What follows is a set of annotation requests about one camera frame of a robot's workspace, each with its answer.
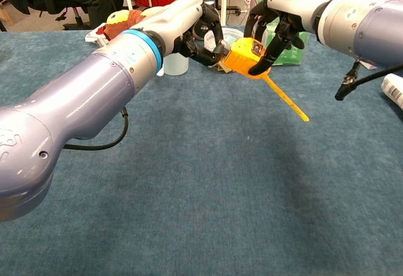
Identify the clear tub of colourful clips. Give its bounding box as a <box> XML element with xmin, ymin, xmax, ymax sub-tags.
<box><xmin>203</xmin><ymin>26</ymin><xmax>245</xmax><ymax>74</ymax></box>

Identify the yellow brown plush toy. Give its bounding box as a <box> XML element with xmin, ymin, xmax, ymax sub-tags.
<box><xmin>102</xmin><ymin>6</ymin><xmax>164</xmax><ymax>40</ymax></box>

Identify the grain jar black lid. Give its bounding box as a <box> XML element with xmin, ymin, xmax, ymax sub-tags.
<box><xmin>192</xmin><ymin>0</ymin><xmax>218</xmax><ymax>40</ymax></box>

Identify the white squeeze bottle yellow cap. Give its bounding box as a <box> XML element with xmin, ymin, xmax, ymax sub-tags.
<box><xmin>380</xmin><ymin>73</ymin><xmax>403</xmax><ymax>110</ymax></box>

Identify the black office chair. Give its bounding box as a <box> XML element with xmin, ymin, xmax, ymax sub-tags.
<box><xmin>55</xmin><ymin>6</ymin><xmax>92</xmax><ymax>30</ymax></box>

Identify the blue table mat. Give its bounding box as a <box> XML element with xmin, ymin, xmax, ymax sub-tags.
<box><xmin>0</xmin><ymin>25</ymin><xmax>403</xmax><ymax>276</ymax></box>

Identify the white plastic measuring cup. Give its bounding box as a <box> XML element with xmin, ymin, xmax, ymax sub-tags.
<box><xmin>156</xmin><ymin>52</ymin><xmax>190</xmax><ymax>77</ymax></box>

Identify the white red snack packet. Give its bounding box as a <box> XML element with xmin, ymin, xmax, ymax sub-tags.
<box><xmin>84</xmin><ymin>28</ymin><xmax>110</xmax><ymax>46</ymax></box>

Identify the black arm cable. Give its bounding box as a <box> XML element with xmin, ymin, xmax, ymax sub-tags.
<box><xmin>62</xmin><ymin>107</ymin><xmax>130</xmax><ymax>151</ymax></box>
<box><xmin>334</xmin><ymin>61</ymin><xmax>403</xmax><ymax>101</ymax></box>

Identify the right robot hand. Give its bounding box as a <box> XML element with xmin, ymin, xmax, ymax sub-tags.
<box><xmin>244</xmin><ymin>0</ymin><xmax>336</xmax><ymax>77</ymax></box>

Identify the yellow tape measure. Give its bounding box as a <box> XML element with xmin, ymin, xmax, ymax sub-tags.
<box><xmin>219</xmin><ymin>37</ymin><xmax>310</xmax><ymax>123</ymax></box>

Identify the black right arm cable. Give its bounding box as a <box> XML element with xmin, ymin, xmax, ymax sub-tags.
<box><xmin>334</xmin><ymin>61</ymin><xmax>403</xmax><ymax>101</ymax></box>

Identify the green tissue box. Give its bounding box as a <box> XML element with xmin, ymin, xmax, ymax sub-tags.
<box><xmin>250</xmin><ymin>0</ymin><xmax>311</xmax><ymax>66</ymax></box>

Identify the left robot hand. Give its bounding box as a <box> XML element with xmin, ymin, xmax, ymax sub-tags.
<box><xmin>138</xmin><ymin>0</ymin><xmax>232</xmax><ymax>67</ymax></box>

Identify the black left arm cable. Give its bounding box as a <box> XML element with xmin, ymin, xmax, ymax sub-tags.
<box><xmin>62</xmin><ymin>107</ymin><xmax>130</xmax><ymax>151</ymax></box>

